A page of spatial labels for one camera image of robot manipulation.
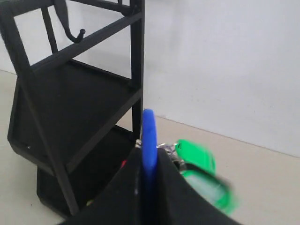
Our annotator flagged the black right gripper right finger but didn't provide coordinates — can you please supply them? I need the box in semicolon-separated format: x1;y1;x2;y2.
156;150;239;225

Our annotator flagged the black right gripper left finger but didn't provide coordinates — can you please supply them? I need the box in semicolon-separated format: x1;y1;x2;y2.
62;148;143;225

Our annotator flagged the colourful key tag bunch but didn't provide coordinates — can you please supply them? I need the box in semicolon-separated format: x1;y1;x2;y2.
134;109;236;225

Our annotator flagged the black metal shelf rack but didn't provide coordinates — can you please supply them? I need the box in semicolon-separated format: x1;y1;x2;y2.
0;0;145;218

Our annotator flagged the black metal hook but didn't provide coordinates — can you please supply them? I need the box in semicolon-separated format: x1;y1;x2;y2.
53;0;85;44

